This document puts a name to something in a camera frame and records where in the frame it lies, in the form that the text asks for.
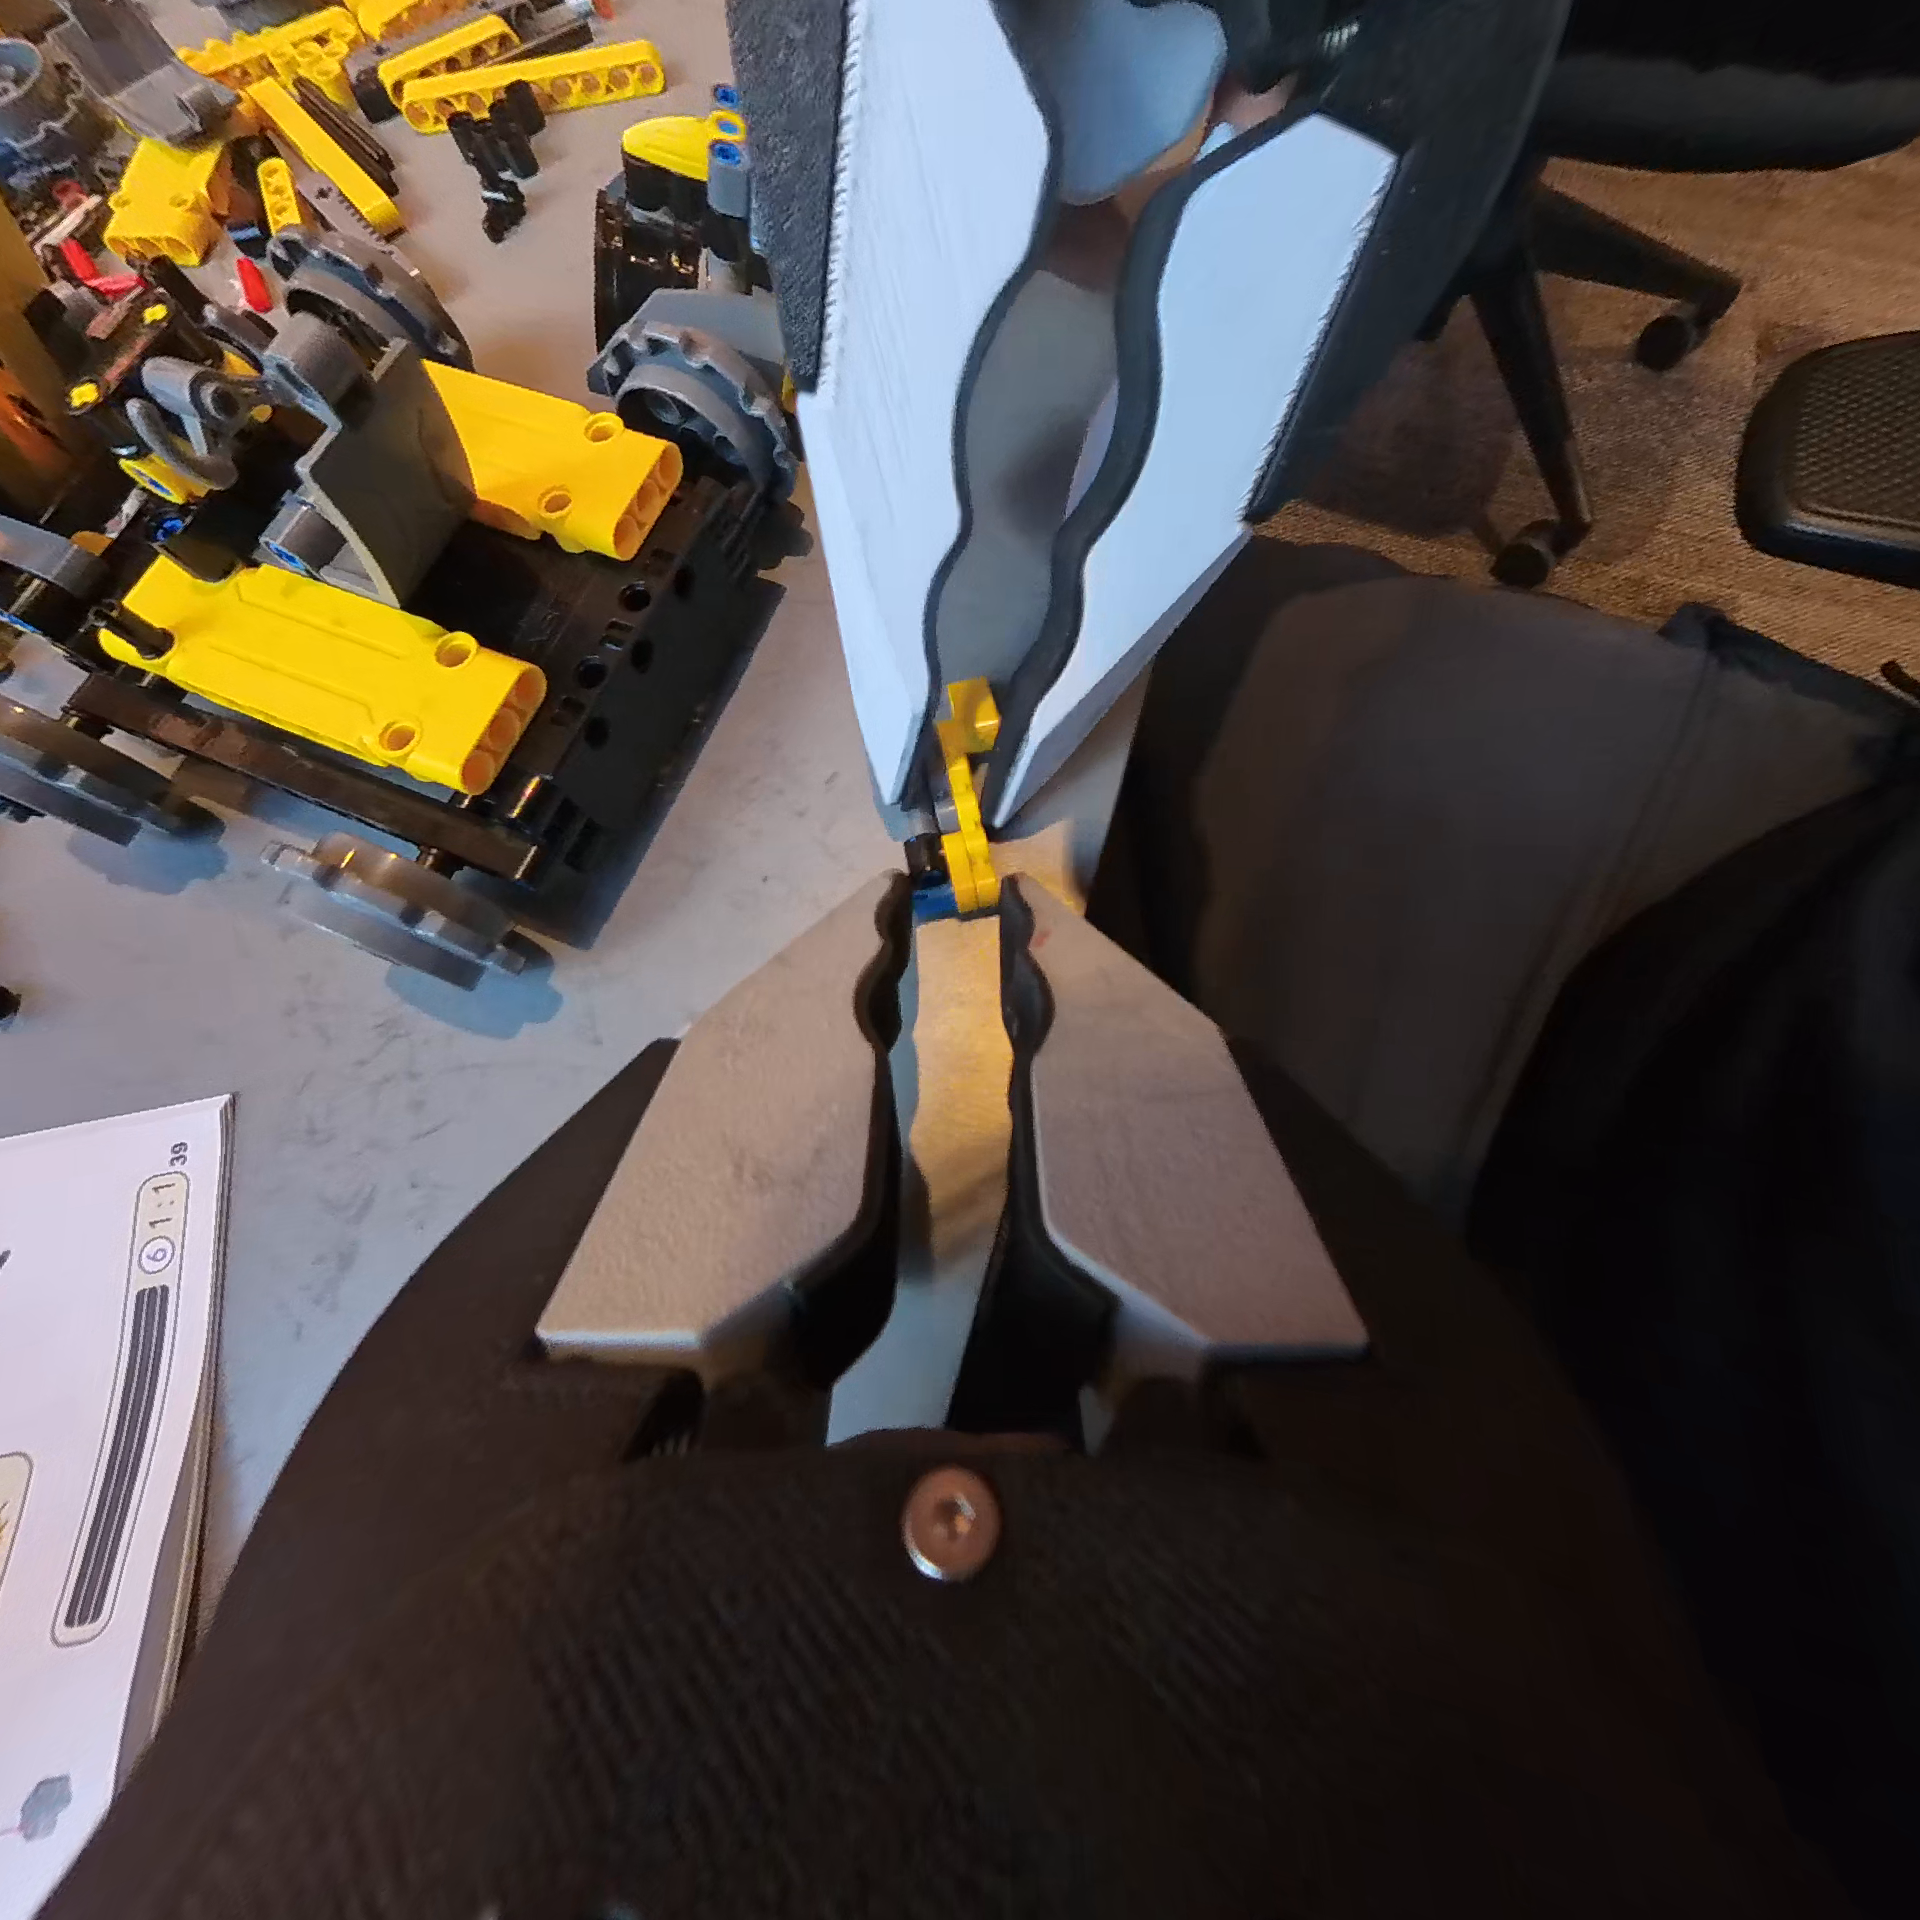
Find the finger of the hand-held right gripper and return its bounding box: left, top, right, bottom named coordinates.
left=792, top=0, right=1068, bottom=810
left=983, top=112, right=1402, bottom=823

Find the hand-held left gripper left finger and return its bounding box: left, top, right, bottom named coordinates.
left=534, top=872, right=914, bottom=1419

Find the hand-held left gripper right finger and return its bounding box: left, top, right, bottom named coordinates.
left=997, top=877, right=1370, bottom=1430

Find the yellow beaded axle assembly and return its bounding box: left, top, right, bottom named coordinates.
left=934, top=678, right=1007, bottom=843

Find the instruction booklet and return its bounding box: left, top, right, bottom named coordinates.
left=0, top=1091, right=239, bottom=1920

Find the grey desk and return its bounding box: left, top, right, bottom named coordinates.
left=0, top=0, right=1155, bottom=1622

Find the black office chair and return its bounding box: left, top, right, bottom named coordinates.
left=1410, top=0, right=1920, bottom=591

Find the pile of yellow brick beams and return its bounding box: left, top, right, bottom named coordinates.
left=0, top=0, right=676, bottom=262

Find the person's grey trouser leg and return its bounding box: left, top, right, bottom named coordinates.
left=1087, top=538, right=1892, bottom=1232

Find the black mesh armrest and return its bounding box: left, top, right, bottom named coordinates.
left=1737, top=332, right=1920, bottom=589

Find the yellow black brick vehicle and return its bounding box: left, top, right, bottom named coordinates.
left=0, top=225, right=803, bottom=993

